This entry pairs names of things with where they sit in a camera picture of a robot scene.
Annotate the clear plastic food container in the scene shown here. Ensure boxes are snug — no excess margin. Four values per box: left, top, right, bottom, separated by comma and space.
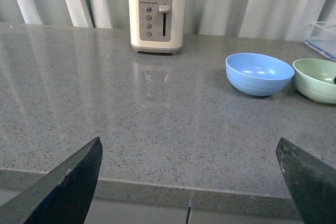
303, 22, 335, 61

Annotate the green bowl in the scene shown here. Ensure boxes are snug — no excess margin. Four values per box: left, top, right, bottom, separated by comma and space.
292, 58, 335, 104

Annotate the cream two-slot toaster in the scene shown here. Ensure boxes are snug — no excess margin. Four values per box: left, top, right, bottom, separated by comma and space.
128, 0, 186, 55

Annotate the white curtain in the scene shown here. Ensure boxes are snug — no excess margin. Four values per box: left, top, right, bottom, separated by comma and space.
1, 0, 335, 41

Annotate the left gripper black camera finger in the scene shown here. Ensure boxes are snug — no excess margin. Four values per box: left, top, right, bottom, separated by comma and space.
276, 138, 335, 223
1, 137, 103, 223

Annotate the blue bowl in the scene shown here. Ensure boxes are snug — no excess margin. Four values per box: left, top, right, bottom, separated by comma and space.
225, 52, 295, 97

